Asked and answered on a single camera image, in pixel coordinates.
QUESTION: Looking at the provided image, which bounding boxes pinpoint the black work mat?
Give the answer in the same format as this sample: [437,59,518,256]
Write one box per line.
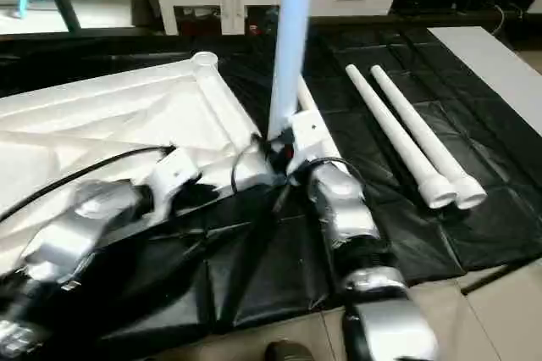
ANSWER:
[0,22,542,353]

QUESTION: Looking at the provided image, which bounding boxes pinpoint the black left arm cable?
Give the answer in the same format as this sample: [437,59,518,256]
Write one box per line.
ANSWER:
[0,145,176,224]

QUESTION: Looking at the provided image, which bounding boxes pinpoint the white plastic table leg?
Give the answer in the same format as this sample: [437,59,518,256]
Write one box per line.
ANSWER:
[368,64,489,210]
[266,0,319,147]
[296,77,341,164]
[344,64,459,210]

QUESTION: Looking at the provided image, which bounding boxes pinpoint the black right robot foot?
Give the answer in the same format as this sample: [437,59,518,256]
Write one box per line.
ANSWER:
[263,339,318,361]

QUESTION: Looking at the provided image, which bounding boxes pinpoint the white flat board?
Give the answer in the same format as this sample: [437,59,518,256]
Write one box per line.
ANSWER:
[427,26,542,138]

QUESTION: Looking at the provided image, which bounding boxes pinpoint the white plastic table top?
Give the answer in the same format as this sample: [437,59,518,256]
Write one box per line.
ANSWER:
[0,52,281,275]

